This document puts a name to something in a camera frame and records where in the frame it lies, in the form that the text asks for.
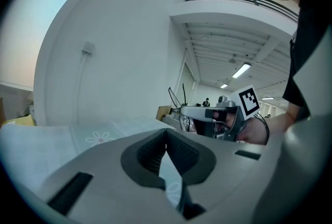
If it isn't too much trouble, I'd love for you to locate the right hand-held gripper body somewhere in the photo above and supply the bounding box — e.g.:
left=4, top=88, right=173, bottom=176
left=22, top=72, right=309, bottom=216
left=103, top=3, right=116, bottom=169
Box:
left=193, top=85, right=260, bottom=144

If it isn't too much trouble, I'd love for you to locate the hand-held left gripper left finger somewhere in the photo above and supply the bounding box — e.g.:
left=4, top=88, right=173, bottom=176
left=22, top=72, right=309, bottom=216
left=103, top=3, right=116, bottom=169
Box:
left=120, top=128, right=168, bottom=190

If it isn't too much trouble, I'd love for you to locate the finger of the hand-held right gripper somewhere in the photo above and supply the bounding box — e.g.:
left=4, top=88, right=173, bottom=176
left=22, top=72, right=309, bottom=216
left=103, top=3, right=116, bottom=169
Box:
left=180, top=105, right=216, bottom=123

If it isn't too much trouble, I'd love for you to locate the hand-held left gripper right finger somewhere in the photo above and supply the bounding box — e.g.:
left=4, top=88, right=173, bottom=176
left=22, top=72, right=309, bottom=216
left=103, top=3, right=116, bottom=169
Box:
left=165, top=128, right=216, bottom=220

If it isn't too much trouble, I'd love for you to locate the person's right forearm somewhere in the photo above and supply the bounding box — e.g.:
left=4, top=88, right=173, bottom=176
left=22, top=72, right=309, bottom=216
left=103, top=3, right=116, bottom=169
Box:
left=260, top=103, right=297, bottom=146

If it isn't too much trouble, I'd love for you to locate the person's right hand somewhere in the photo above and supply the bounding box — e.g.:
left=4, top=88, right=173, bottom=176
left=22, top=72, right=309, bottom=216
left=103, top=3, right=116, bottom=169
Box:
left=212, top=110, right=268, bottom=145

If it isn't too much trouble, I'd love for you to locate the brown cardboard box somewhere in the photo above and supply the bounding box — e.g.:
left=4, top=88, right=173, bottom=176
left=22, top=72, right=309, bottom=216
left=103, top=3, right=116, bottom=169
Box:
left=156, top=105, right=172, bottom=121

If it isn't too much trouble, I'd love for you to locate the black wrist band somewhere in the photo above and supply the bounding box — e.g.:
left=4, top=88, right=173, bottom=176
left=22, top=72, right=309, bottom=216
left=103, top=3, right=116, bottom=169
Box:
left=253, top=113, right=270, bottom=142

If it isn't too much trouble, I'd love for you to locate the floral tablecloth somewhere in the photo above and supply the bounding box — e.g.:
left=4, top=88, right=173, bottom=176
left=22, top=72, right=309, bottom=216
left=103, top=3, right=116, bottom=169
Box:
left=0, top=115, right=184, bottom=208

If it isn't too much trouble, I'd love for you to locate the person's black shirt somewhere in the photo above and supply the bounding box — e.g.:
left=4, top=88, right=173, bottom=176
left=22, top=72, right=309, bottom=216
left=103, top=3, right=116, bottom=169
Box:
left=282, top=0, right=332, bottom=121

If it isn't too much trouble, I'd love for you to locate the yellow bag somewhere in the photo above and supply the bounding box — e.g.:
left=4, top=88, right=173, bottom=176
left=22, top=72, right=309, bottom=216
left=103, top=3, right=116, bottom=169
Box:
left=4, top=113, right=35, bottom=128

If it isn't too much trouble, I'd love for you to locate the white wall junction box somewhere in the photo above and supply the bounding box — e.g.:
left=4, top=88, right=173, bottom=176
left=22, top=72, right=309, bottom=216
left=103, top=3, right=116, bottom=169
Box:
left=81, top=40, right=95, bottom=55

